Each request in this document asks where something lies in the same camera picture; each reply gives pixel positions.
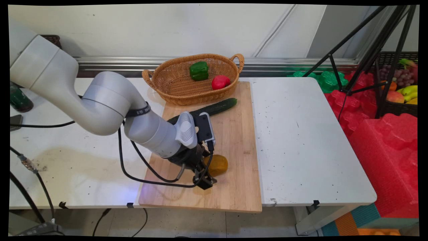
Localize yellow green bananas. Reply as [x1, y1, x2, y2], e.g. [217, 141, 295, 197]
[396, 85, 418, 105]

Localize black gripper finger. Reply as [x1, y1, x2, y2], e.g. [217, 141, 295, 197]
[200, 174, 218, 190]
[193, 168, 205, 186]

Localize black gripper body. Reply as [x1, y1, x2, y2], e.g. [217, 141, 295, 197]
[167, 143, 210, 171]

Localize black phone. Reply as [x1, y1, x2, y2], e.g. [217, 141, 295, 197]
[10, 114, 23, 132]

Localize dark fruit crate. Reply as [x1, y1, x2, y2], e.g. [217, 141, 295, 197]
[374, 51, 418, 117]

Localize orange foam piece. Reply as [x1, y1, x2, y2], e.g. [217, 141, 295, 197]
[357, 228, 402, 237]

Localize black device with cables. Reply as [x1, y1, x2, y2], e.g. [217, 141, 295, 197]
[16, 221, 66, 237]

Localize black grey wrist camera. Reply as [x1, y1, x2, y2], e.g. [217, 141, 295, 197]
[194, 112, 216, 153]

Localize light wicker basket with handles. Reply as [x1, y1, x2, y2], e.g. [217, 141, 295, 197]
[142, 54, 245, 106]

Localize red foam pieces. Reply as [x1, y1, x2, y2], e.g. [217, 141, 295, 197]
[324, 71, 380, 134]

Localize teal orange foam mat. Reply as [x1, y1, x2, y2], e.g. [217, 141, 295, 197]
[321, 203, 419, 237]

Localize black tripod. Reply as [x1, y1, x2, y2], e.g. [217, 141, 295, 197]
[303, 5, 418, 119]

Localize white table leg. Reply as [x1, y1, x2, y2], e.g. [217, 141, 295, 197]
[294, 204, 360, 235]

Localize green bell pepper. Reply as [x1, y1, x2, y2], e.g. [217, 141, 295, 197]
[189, 61, 209, 81]

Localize thin black floor cable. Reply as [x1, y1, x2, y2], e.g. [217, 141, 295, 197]
[92, 208, 148, 237]

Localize aluminium wall rail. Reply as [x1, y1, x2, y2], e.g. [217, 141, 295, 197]
[75, 56, 361, 73]

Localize large red foam block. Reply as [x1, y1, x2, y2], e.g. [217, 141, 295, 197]
[348, 113, 419, 218]

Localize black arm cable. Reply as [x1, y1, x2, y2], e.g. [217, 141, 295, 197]
[10, 96, 215, 188]

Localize peach coloured fruit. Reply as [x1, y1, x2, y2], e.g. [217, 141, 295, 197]
[386, 90, 405, 103]

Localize black strap on arm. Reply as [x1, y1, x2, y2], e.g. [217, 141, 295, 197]
[125, 102, 152, 118]

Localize yellow bell pepper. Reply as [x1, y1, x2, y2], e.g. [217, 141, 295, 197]
[203, 154, 229, 177]

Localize purple grapes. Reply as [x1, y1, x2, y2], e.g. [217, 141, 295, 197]
[380, 64, 415, 87]

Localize dark green cucumber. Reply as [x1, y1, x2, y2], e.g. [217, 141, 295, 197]
[166, 98, 238, 125]

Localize wooden cutting board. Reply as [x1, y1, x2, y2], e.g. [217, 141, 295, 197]
[138, 81, 262, 213]

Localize thick black cable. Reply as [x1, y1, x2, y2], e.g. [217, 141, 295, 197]
[10, 172, 46, 223]

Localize red green fruit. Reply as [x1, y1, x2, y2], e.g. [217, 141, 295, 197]
[399, 59, 418, 81]

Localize cable with metal connector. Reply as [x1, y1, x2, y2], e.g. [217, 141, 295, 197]
[10, 147, 56, 222]

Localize dark woven basket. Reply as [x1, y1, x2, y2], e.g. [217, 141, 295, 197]
[40, 34, 63, 50]

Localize dark green bottle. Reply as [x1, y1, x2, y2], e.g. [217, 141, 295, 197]
[10, 82, 34, 113]

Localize red apple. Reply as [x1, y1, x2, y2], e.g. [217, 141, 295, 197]
[211, 75, 231, 90]

